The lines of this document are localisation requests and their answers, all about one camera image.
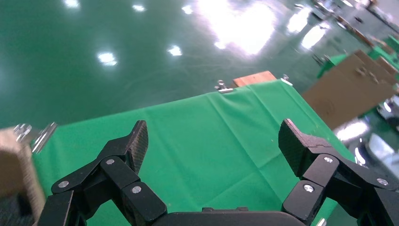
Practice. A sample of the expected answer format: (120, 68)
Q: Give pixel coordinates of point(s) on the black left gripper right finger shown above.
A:
(321, 174)

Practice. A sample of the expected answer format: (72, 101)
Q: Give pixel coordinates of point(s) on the large brown cardboard panel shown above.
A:
(343, 90)

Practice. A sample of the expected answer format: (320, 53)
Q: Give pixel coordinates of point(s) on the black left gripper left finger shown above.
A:
(121, 177)

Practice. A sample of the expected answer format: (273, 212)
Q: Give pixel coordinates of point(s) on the large open cardboard carton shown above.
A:
(15, 165)

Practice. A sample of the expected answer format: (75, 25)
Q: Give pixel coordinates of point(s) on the silver metal binder clip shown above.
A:
(286, 80)
(223, 89)
(42, 138)

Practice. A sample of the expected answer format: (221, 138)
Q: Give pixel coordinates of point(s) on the green table cloth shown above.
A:
(202, 134)

